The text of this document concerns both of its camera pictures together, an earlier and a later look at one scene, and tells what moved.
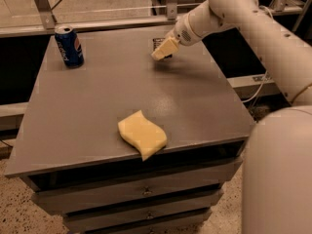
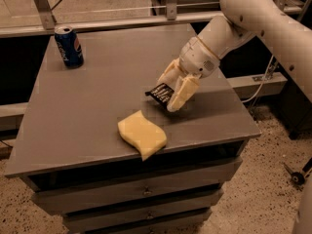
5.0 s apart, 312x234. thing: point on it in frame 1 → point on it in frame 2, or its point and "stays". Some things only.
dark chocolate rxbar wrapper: (156, 42) → (163, 92)
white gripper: (182, 32) → (197, 59)
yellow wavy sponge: (144, 135) stays
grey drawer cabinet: (69, 149) stays
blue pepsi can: (69, 46) stays
